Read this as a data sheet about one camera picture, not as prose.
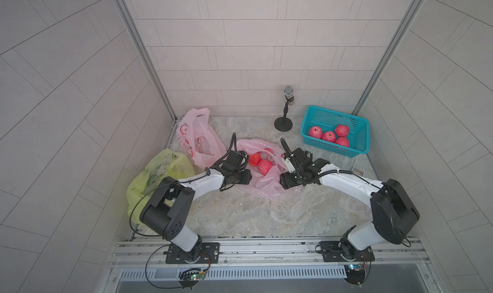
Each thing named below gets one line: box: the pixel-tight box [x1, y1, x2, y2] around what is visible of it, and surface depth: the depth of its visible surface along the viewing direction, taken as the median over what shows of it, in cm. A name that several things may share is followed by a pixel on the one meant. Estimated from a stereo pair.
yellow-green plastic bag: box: [126, 149, 196, 224], surface depth 89 cm
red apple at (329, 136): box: [321, 131, 338, 143], surface depth 101 cm
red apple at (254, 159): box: [248, 152, 262, 167], surface depth 93 cm
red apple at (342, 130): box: [335, 124, 350, 137], surface depth 107 cm
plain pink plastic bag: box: [236, 138, 303, 200], surface depth 89 cm
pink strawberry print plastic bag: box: [176, 107, 228, 170], surface depth 98 cm
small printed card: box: [351, 166, 366, 178], surface depth 93 cm
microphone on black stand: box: [274, 85, 295, 132], surface depth 114 cm
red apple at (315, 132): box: [308, 125, 323, 139], surface depth 104 cm
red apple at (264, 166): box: [258, 159, 273, 176], surface depth 91 cm
